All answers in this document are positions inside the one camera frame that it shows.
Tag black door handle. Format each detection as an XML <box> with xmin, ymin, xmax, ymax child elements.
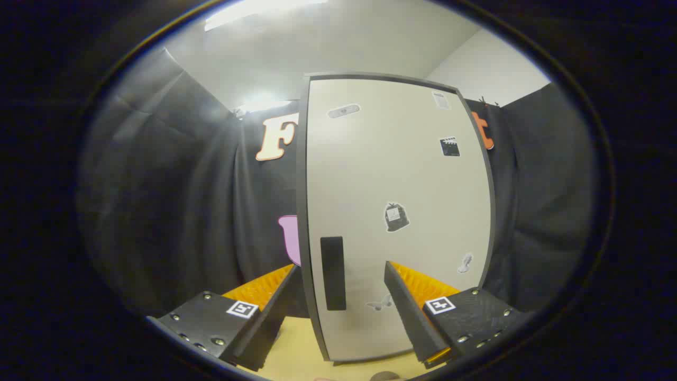
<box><xmin>320</xmin><ymin>236</ymin><xmax>347</xmax><ymax>312</ymax></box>

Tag white shoe cabinet door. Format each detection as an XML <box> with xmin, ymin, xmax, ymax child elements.
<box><xmin>306</xmin><ymin>78</ymin><xmax>492</xmax><ymax>362</ymax></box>

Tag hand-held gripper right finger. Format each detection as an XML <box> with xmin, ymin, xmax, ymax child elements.
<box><xmin>383</xmin><ymin>260</ymin><xmax>529</xmax><ymax>369</ymax></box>

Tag dark grey shoe cabinet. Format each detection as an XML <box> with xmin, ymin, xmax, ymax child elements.
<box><xmin>295</xmin><ymin>72</ymin><xmax>497</xmax><ymax>366</ymax></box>

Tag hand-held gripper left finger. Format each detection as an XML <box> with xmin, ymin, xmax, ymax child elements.
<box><xmin>147</xmin><ymin>264</ymin><xmax>301</xmax><ymax>372</ymax></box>

